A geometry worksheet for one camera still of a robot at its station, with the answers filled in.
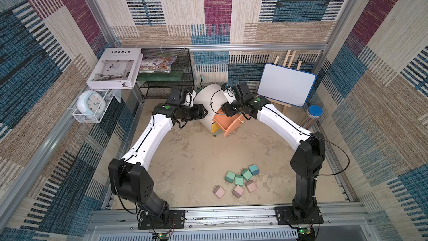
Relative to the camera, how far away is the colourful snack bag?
0.83m

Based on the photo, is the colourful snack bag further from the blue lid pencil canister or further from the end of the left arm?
the blue lid pencil canister

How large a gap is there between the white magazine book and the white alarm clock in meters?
0.05

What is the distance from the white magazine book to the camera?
2.34ft
